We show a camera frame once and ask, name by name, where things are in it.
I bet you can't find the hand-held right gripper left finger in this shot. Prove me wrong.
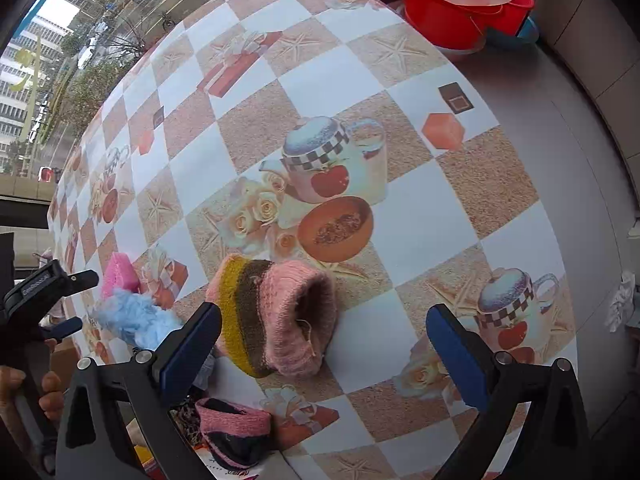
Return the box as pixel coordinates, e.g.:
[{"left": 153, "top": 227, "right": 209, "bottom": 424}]
[{"left": 56, "top": 302, "right": 224, "bottom": 480}]

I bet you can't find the pink black striped sock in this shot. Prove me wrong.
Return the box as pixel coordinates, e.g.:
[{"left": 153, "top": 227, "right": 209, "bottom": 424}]
[{"left": 195, "top": 397, "right": 274, "bottom": 469}]

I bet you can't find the red plastic bucket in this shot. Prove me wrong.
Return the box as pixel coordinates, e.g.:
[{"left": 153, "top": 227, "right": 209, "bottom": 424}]
[{"left": 402, "top": 0, "right": 535, "bottom": 52}]

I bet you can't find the blue plastic basin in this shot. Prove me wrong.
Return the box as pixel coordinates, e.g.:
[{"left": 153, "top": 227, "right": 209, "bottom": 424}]
[{"left": 487, "top": 15, "right": 540, "bottom": 51}]

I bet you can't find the white crumpled cloth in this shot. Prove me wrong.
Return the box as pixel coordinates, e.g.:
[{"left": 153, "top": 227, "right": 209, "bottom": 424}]
[{"left": 605, "top": 270, "right": 637, "bottom": 334}]

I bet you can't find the person's left hand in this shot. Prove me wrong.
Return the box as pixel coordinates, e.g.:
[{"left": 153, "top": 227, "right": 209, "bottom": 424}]
[{"left": 0, "top": 338, "right": 66, "bottom": 429}]

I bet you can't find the checked printed tablecloth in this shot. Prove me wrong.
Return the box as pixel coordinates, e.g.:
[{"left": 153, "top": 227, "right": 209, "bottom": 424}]
[{"left": 47, "top": 0, "right": 578, "bottom": 480}]

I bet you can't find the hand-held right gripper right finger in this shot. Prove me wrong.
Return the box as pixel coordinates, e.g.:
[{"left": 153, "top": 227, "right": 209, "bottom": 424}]
[{"left": 426, "top": 304, "right": 593, "bottom": 480}]

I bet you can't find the light blue fluffy cloth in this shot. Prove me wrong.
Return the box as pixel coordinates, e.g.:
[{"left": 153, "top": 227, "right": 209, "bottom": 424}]
[{"left": 92, "top": 287, "right": 184, "bottom": 349}]

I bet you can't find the pink sponge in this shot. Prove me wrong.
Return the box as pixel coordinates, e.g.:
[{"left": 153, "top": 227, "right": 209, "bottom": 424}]
[{"left": 101, "top": 252, "right": 142, "bottom": 302}]

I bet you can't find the leopard print scrunchie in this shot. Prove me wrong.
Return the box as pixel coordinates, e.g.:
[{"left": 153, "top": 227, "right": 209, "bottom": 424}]
[{"left": 170, "top": 400, "right": 207, "bottom": 449}]

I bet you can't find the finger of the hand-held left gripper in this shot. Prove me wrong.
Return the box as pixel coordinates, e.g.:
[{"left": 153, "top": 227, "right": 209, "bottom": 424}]
[
  {"left": 42, "top": 317, "right": 84, "bottom": 342},
  {"left": 2, "top": 259, "right": 100, "bottom": 312}
]

